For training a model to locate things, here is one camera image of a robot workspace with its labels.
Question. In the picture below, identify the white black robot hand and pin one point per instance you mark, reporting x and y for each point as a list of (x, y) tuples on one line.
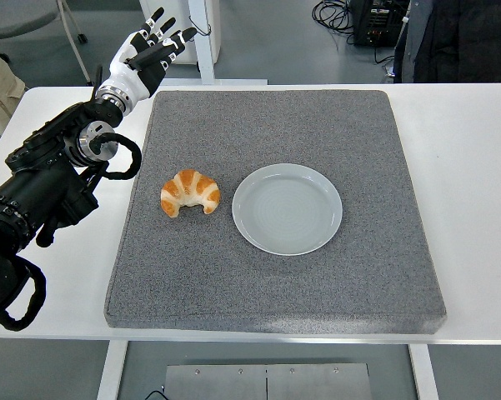
[(127, 73)]

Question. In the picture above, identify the orange white croissant bread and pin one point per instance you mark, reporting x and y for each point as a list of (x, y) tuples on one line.
[(191, 187)]

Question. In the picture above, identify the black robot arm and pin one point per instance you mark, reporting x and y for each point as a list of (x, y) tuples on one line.
[(46, 175)]

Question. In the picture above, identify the grey round plate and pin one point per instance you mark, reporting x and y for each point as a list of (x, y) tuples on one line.
[(287, 210)]

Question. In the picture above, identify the grey metal plate with screws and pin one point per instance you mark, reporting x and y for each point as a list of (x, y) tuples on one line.
[(267, 383)]

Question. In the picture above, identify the white table column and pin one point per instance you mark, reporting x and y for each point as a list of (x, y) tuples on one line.
[(205, 58)]

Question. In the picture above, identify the white cabinet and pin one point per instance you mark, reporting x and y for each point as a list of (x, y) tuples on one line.
[(208, 12)]

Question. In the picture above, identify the grey chair with casters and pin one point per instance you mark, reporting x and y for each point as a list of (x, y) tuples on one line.
[(21, 16)]

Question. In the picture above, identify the black equipment box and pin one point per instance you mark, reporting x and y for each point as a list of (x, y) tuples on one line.
[(375, 23)]

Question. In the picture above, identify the grey speckled square mat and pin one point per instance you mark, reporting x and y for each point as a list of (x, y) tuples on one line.
[(275, 291)]

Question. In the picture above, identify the white table leg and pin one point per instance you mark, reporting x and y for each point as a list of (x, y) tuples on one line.
[(424, 375), (112, 371)]

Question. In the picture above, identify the person in dark clothes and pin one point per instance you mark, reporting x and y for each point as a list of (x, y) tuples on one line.
[(454, 41)]

